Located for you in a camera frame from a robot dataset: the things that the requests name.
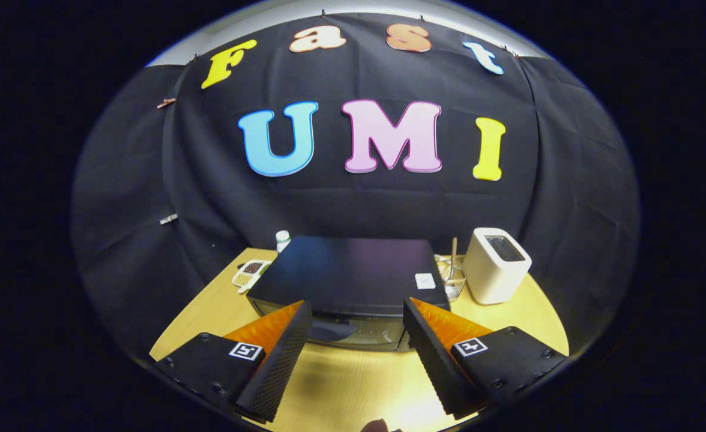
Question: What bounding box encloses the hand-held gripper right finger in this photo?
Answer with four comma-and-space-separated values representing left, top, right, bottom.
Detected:
402, 296, 570, 419

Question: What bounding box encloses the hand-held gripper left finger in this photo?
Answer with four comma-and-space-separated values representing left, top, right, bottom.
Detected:
154, 300, 314, 423

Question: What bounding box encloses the black toaster oven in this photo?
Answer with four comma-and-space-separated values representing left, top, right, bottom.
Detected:
246, 236, 452, 352

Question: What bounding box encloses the clear glass holder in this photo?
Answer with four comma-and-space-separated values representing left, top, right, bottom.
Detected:
434, 254, 468, 301

